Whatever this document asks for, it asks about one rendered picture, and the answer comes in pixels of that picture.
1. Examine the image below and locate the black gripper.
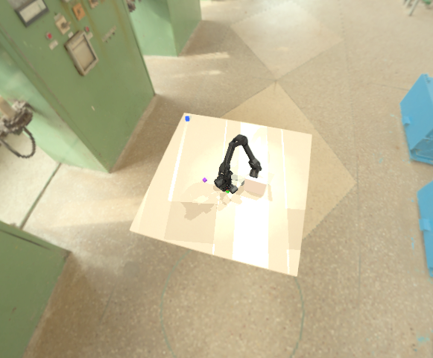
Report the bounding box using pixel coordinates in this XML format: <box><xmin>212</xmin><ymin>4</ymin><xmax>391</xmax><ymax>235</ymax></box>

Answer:
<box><xmin>225</xmin><ymin>181</ymin><xmax>238</xmax><ymax>194</ymax></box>

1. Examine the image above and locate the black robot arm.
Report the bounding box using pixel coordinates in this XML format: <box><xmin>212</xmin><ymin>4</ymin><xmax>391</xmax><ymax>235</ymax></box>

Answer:
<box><xmin>214</xmin><ymin>134</ymin><xmax>262</xmax><ymax>192</ymax></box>

